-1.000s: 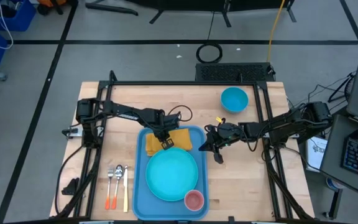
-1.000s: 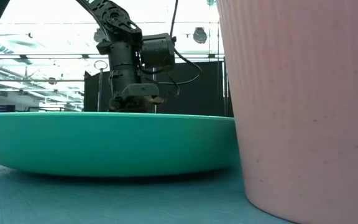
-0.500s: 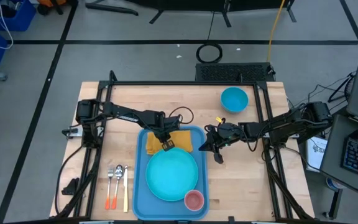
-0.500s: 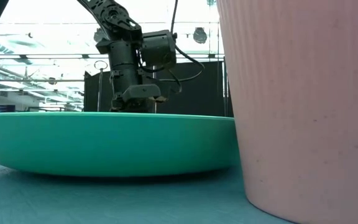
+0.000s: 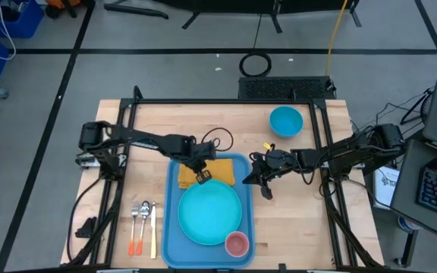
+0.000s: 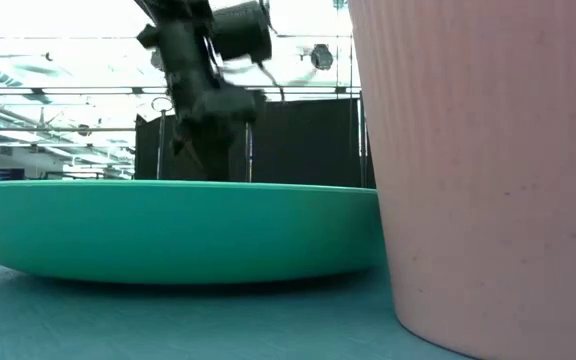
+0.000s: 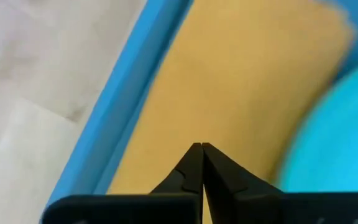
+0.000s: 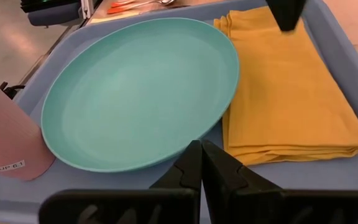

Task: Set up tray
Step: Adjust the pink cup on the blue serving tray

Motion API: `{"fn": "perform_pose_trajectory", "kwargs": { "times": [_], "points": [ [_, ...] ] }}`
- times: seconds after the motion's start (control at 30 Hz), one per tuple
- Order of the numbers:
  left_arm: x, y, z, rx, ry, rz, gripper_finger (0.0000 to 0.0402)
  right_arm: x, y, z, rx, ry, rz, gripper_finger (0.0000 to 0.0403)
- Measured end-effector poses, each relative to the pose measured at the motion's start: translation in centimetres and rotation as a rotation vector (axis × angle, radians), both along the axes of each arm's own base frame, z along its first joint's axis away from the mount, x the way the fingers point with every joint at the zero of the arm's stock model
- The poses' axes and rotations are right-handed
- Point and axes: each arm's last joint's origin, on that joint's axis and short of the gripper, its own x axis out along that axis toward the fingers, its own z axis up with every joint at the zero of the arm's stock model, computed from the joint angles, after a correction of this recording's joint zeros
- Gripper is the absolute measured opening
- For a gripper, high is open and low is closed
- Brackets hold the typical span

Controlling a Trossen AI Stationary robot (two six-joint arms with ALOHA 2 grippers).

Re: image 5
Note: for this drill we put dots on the black floor bracket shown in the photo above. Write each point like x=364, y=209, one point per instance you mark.
x=87, y=227

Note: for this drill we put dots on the dark grey desk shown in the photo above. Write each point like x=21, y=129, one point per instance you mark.
x=408, y=182

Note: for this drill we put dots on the blue white tape roll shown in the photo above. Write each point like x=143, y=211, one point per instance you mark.
x=408, y=224

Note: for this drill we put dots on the pink plastic cup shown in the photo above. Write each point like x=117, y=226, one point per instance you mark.
x=237, y=244

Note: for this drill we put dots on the orange and black tool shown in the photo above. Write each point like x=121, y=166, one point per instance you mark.
x=63, y=3

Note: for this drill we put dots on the teal round plate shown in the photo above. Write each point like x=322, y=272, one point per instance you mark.
x=209, y=212

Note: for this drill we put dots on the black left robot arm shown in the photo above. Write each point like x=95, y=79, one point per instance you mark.
x=146, y=139

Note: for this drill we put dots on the yellow cloth napkin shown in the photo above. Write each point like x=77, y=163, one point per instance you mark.
x=222, y=170

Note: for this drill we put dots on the black partition stand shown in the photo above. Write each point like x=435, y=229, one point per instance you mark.
x=276, y=21

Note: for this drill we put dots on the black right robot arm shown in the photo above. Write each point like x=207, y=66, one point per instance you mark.
x=347, y=149

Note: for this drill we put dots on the large blue storage bin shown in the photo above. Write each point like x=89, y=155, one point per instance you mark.
x=21, y=22

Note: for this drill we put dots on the black perforated case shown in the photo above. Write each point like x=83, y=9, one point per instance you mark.
x=279, y=88

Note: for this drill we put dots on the yellow tape tag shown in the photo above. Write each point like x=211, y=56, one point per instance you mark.
x=267, y=145

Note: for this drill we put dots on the blue plastic tray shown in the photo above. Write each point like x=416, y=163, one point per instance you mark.
x=171, y=227

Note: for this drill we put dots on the blue plastic bowl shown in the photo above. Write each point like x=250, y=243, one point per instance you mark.
x=286, y=121

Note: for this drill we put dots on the black bar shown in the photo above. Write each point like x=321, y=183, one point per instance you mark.
x=135, y=10

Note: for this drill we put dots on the white printed paper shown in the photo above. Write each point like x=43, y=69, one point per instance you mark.
x=387, y=186

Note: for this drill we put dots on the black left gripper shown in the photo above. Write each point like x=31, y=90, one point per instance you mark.
x=203, y=153

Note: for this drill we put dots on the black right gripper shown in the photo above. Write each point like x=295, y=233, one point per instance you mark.
x=275, y=163

